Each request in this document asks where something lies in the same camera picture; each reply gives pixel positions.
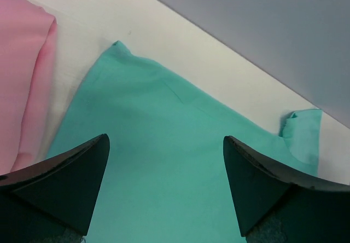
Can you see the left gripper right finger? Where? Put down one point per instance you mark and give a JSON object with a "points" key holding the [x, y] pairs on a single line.
{"points": [[277, 203]]}

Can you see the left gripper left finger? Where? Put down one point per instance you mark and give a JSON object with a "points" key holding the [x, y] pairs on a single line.
{"points": [[54, 200]]}

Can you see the mint green t shirt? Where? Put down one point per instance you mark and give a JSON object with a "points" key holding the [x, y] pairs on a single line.
{"points": [[165, 180]]}

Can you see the folded pink t shirt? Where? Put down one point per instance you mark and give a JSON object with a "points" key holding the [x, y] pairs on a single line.
{"points": [[28, 47]]}

